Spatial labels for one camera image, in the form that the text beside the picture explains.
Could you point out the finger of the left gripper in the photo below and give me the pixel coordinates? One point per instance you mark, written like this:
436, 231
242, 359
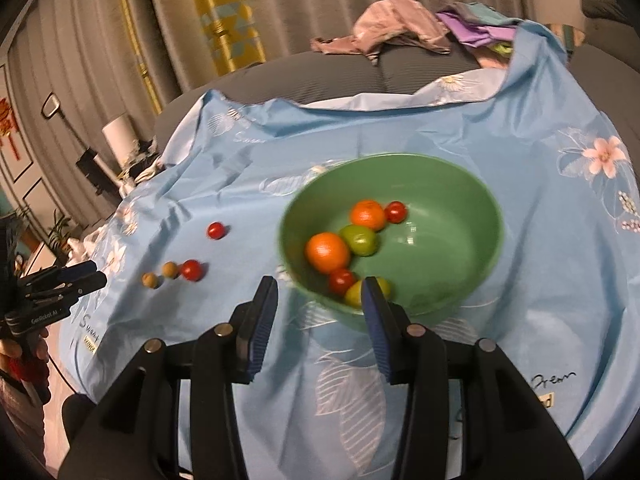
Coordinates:
54, 276
66, 294

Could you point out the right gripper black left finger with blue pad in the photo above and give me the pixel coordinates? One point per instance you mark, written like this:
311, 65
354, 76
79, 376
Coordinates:
132, 433

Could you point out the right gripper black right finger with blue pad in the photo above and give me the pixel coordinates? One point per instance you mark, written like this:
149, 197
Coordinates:
507, 432

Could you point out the tan longan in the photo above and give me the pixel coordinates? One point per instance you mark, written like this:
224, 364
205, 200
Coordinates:
150, 280
170, 270

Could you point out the yellow-green tomato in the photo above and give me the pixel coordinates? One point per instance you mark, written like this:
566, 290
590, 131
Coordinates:
353, 295

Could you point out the red cherry tomato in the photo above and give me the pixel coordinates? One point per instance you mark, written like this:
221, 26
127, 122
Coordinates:
191, 270
340, 281
216, 230
396, 212

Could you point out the orange tangerine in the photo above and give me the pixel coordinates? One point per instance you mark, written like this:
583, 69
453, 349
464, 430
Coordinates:
368, 213
327, 252

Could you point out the green tomato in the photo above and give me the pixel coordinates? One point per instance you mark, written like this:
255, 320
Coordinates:
362, 241

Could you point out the person's left hand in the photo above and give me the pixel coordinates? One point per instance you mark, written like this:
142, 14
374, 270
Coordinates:
25, 360

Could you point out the potted green plant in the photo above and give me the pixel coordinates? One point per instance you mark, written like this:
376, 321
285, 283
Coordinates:
58, 233

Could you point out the black white vacuum cleaner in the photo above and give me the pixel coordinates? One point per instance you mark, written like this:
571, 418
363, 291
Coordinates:
90, 163

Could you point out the light blue floral cloth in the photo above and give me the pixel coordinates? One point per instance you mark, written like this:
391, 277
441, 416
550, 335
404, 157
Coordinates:
522, 227

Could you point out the white cylinder air purifier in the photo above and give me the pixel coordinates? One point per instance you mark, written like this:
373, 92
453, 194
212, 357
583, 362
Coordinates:
121, 139

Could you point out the red Chinese knot ornament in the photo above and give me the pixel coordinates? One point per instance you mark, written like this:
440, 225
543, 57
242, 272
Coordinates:
8, 126

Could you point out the green plastic bowl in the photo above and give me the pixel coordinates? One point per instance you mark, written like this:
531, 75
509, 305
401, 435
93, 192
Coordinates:
445, 249

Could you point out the grey curtain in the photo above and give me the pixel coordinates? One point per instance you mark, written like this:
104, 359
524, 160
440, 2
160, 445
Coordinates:
105, 58

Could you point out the yellow patterned curtain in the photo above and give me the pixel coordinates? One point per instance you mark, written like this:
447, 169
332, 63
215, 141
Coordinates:
230, 34

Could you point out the grey sofa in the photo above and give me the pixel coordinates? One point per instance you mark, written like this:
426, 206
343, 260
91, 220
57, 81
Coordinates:
606, 66

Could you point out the pink crumpled garment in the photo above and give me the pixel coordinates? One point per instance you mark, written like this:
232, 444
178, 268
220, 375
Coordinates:
402, 23

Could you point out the purple garment pile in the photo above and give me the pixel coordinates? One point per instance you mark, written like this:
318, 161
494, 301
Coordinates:
484, 32

